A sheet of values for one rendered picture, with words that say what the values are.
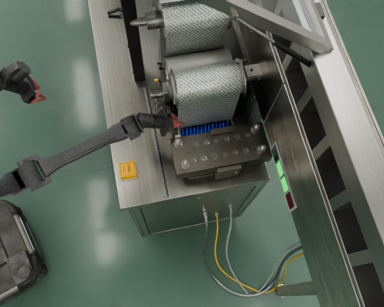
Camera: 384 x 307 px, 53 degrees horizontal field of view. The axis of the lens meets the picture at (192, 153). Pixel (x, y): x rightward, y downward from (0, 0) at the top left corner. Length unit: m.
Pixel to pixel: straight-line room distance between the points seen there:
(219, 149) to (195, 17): 0.52
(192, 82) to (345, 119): 0.59
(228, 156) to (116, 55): 0.78
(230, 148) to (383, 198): 0.77
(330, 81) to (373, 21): 2.61
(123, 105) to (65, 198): 1.04
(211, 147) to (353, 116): 0.71
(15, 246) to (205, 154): 1.31
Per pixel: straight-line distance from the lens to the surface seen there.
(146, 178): 1.68
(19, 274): 2.33
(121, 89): 1.87
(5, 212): 2.51
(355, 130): 1.03
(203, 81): 1.40
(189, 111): 1.49
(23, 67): 1.60
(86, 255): 2.57
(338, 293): 1.26
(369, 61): 3.39
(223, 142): 1.60
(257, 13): 0.88
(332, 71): 1.09
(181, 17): 1.45
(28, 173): 1.32
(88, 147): 1.37
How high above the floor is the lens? 2.50
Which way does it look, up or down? 69 degrees down
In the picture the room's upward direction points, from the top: 7 degrees clockwise
